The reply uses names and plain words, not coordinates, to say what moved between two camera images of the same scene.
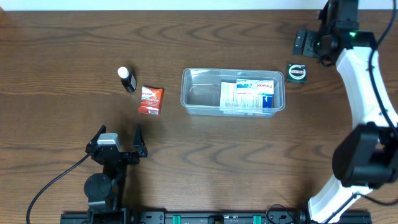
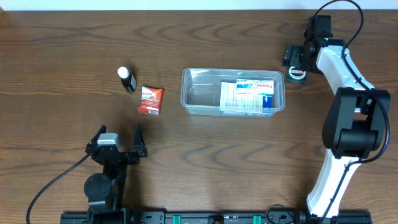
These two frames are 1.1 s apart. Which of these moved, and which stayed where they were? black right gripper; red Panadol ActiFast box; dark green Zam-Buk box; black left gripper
Moved: black right gripper
Stayed: dark green Zam-Buk box; black left gripper; red Panadol ActiFast box
